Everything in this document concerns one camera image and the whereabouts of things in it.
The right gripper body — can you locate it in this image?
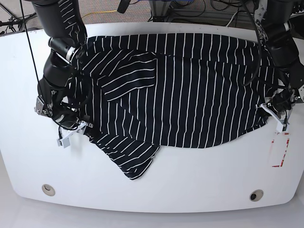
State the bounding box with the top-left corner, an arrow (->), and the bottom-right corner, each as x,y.
35,89 -> 83,130

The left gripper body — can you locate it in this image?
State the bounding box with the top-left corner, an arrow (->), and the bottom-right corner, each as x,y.
266,85 -> 304,119

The navy white striped T-shirt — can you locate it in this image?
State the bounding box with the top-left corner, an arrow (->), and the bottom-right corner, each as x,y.
57,0 -> 277,181

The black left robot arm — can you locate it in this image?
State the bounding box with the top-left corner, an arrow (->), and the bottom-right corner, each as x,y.
79,24 -> 304,129

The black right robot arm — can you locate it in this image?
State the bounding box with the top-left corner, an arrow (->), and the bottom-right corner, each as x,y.
31,0 -> 88,131

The red tape rectangle marking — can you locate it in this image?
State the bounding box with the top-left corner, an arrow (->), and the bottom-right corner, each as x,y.
268,133 -> 290,168

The black tripod stand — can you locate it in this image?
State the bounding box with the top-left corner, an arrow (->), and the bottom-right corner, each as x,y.
0,0 -> 37,35

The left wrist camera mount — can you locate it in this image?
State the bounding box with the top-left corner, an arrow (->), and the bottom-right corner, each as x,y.
258,103 -> 292,133

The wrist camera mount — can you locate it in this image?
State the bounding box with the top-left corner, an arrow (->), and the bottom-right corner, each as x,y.
258,103 -> 292,133
57,121 -> 93,148

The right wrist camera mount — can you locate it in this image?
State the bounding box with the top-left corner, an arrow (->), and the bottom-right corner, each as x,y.
57,121 -> 93,148

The left table cable grommet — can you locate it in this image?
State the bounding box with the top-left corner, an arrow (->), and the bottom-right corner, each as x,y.
42,184 -> 56,197

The table cable grommet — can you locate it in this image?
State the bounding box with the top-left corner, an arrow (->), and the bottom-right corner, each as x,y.
42,184 -> 56,197
249,190 -> 264,202

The right table cable grommet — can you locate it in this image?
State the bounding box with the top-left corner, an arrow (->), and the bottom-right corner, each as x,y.
249,190 -> 264,202

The yellow cable on floor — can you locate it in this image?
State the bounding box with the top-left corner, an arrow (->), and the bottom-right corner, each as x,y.
82,9 -> 119,18

